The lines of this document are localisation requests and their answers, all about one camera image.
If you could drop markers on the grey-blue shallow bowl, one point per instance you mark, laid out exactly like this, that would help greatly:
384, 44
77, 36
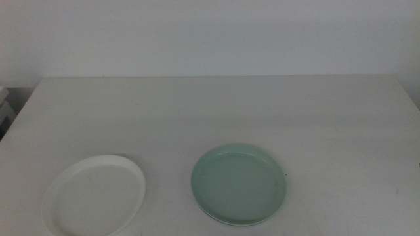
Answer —
215, 220

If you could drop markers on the white shallow bowl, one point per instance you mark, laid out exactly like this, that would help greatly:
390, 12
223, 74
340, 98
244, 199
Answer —
95, 196

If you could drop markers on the white background cabinet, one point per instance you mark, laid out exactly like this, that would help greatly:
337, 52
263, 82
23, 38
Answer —
5, 111

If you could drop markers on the pale green shallow bowl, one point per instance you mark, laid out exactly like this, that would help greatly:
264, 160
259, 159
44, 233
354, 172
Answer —
238, 183

